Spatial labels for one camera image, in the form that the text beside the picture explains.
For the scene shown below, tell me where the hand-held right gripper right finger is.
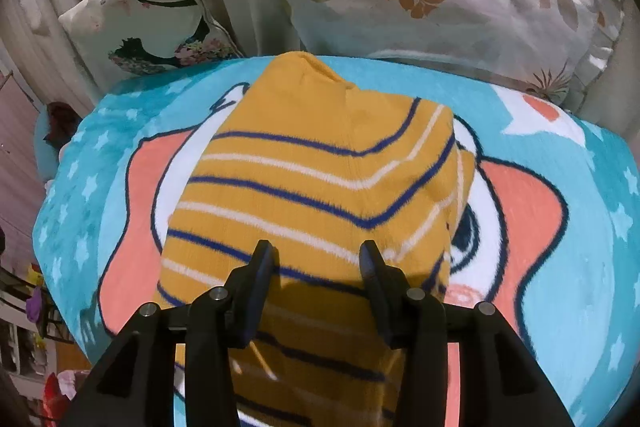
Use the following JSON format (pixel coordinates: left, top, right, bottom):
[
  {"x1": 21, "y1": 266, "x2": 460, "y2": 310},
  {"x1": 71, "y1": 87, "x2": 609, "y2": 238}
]
[{"x1": 360, "y1": 240, "x2": 576, "y2": 427}]

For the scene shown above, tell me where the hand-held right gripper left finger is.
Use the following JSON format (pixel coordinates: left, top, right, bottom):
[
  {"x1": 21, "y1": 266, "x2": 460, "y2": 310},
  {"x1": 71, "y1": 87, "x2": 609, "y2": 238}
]
[{"x1": 59, "y1": 239, "x2": 277, "y2": 427}]

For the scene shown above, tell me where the yellow striped sweater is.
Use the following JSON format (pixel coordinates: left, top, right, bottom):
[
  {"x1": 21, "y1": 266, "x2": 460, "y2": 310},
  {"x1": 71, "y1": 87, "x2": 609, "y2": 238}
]
[{"x1": 152, "y1": 51, "x2": 477, "y2": 427}]

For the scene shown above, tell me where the printed turquoise blanket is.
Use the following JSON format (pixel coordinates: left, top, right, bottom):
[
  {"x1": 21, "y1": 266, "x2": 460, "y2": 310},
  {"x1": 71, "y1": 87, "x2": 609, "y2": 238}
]
[{"x1": 31, "y1": 55, "x2": 640, "y2": 427}]

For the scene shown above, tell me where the white bird print cushion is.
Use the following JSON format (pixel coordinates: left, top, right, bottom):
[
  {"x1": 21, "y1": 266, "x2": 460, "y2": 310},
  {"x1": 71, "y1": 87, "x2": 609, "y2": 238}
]
[{"x1": 57, "y1": 0, "x2": 246, "y2": 82}]

